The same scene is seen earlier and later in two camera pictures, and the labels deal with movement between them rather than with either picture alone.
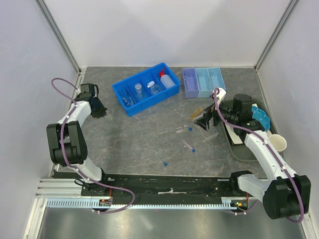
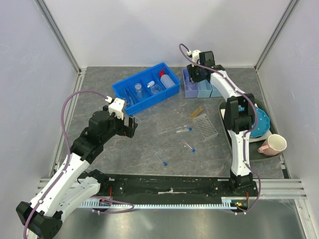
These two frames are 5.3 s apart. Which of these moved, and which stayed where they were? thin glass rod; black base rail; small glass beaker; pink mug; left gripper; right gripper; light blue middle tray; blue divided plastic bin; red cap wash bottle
Moved: left gripper; right gripper; small glass beaker
Stayed: black base rail; blue divided plastic bin; thin glass rod; light blue middle tray; red cap wash bottle; pink mug
